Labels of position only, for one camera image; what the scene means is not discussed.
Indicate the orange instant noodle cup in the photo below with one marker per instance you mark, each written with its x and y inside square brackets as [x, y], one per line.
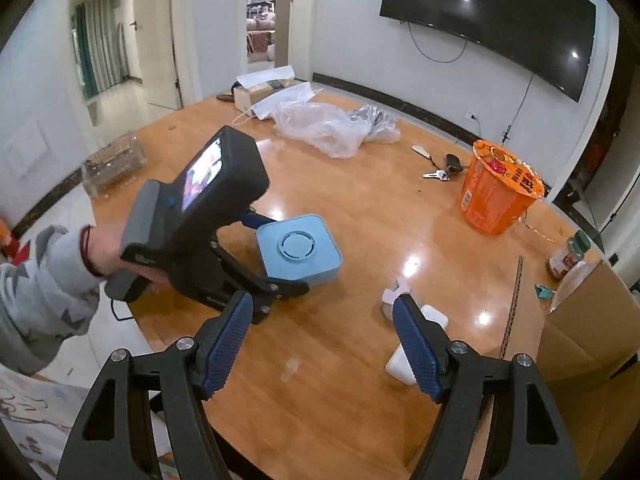
[495, 195]

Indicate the glass jar green lid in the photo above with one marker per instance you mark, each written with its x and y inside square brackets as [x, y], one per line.
[567, 257]

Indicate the clear plastic storage container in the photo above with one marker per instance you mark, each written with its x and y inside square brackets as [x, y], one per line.
[112, 165]

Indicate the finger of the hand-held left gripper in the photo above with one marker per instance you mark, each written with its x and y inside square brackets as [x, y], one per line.
[260, 280]
[255, 221]

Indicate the white wall panel cover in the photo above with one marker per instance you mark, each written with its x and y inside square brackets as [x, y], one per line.
[25, 147]

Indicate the cardboard box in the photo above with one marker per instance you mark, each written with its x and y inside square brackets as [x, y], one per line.
[585, 340]

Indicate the floral printed cloth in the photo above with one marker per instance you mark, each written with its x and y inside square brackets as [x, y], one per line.
[40, 425]

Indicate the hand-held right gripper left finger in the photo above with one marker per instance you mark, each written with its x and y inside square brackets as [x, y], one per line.
[227, 345]

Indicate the person's left forearm grey sleeve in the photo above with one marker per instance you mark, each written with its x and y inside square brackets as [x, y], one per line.
[45, 290]

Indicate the black car key fob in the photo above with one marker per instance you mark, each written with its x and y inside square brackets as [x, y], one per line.
[454, 162]

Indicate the person's left hand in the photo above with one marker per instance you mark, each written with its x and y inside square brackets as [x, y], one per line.
[107, 250]

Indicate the white door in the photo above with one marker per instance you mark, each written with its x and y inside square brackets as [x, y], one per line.
[157, 35]

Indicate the black wall television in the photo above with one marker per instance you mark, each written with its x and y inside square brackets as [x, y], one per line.
[490, 15]

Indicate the small white plastic piece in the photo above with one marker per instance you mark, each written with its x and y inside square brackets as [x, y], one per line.
[395, 296]

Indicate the green striped curtain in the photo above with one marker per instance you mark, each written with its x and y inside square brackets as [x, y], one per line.
[100, 47]

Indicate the light blue square box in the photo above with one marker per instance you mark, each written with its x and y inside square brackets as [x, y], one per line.
[300, 250]

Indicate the white wall outlet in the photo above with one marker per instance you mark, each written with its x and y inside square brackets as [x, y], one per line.
[471, 115]

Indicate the black item in clear wrap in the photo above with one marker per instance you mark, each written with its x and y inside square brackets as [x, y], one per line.
[372, 120]

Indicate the tissue box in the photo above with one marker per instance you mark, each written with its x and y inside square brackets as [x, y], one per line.
[255, 91]

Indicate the clear plastic bag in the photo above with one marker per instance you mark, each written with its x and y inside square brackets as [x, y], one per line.
[320, 127]

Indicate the teal binder clip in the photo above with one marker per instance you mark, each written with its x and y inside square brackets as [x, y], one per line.
[543, 291]

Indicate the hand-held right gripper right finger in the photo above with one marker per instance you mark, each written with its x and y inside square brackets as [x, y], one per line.
[415, 350]

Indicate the silver keys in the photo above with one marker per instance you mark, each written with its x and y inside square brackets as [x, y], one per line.
[434, 175]

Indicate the white power adapter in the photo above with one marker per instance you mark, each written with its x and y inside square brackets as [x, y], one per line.
[432, 317]

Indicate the white face mask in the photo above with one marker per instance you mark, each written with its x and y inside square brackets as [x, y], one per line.
[285, 100]

